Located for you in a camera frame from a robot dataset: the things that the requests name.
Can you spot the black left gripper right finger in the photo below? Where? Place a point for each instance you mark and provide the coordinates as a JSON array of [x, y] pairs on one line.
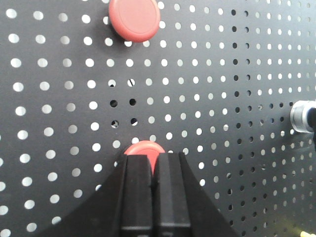
[[171, 215]]

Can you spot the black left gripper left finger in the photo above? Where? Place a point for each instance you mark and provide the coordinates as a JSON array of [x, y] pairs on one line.
[[137, 210]]

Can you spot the red mushroom button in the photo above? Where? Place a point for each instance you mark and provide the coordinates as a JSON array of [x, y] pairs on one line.
[[146, 148], [135, 20]]

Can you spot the black silver rotary selector switch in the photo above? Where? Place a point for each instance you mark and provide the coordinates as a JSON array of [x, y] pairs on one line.
[[303, 117]]

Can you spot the black perforated pegboard panel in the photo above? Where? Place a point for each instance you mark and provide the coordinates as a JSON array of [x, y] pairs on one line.
[[217, 82]]

